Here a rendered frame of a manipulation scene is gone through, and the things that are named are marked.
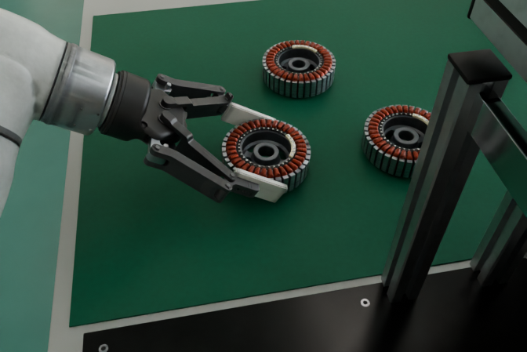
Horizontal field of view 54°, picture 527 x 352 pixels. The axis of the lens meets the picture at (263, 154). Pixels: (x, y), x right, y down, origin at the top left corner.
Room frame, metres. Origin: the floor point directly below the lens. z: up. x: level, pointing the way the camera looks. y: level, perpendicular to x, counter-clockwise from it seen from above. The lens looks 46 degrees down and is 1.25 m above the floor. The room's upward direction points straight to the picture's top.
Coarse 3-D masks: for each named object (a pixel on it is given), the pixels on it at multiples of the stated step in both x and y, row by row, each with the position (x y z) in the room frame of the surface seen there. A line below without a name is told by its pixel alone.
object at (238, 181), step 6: (240, 180) 0.40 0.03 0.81; (246, 180) 0.40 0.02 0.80; (234, 186) 0.39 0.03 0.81; (240, 186) 0.39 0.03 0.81; (246, 186) 0.39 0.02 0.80; (252, 186) 0.39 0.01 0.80; (258, 186) 0.40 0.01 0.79; (216, 192) 0.37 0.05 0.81; (222, 192) 0.37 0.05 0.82; (234, 192) 0.39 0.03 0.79; (240, 192) 0.39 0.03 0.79; (246, 192) 0.39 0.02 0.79; (252, 192) 0.39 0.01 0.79; (222, 198) 0.37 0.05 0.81
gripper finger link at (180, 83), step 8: (160, 80) 0.51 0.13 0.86; (168, 80) 0.51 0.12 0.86; (176, 80) 0.52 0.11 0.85; (152, 88) 0.51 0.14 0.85; (176, 88) 0.51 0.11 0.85; (184, 88) 0.52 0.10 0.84; (192, 88) 0.52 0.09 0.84; (200, 88) 0.53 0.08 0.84; (208, 88) 0.53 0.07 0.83; (216, 88) 0.54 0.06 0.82; (176, 96) 0.51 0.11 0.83; (192, 96) 0.52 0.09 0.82; (200, 96) 0.53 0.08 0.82; (208, 96) 0.54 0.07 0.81
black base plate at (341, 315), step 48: (384, 288) 0.28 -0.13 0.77; (432, 288) 0.28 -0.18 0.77; (480, 288) 0.28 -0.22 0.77; (96, 336) 0.23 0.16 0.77; (144, 336) 0.23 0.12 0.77; (192, 336) 0.23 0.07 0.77; (240, 336) 0.23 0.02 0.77; (288, 336) 0.23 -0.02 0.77; (336, 336) 0.23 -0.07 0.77; (384, 336) 0.23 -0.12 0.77; (432, 336) 0.23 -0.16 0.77; (480, 336) 0.23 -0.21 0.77
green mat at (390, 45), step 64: (256, 0) 0.90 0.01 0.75; (320, 0) 0.90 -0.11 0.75; (384, 0) 0.90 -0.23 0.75; (448, 0) 0.90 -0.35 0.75; (128, 64) 0.70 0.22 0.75; (192, 64) 0.70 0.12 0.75; (256, 64) 0.70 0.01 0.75; (384, 64) 0.70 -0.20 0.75; (192, 128) 0.54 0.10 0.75; (320, 128) 0.54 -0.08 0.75; (128, 192) 0.43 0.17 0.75; (192, 192) 0.43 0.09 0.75; (320, 192) 0.43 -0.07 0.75; (384, 192) 0.43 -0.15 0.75; (128, 256) 0.33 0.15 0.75; (192, 256) 0.33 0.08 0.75; (256, 256) 0.33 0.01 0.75; (320, 256) 0.33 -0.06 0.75; (384, 256) 0.33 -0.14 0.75; (448, 256) 0.33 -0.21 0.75
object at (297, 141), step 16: (240, 128) 0.50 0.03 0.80; (256, 128) 0.50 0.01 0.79; (272, 128) 0.50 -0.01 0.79; (288, 128) 0.50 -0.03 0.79; (224, 144) 0.47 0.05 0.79; (240, 144) 0.47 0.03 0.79; (256, 144) 0.49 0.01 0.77; (272, 144) 0.48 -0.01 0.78; (288, 144) 0.48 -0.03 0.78; (304, 144) 0.47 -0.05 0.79; (224, 160) 0.44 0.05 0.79; (240, 160) 0.44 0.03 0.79; (256, 160) 0.45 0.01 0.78; (272, 160) 0.45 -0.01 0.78; (288, 160) 0.44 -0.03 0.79; (304, 160) 0.45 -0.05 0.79; (272, 176) 0.41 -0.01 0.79; (288, 176) 0.42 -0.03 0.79; (304, 176) 0.44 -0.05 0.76
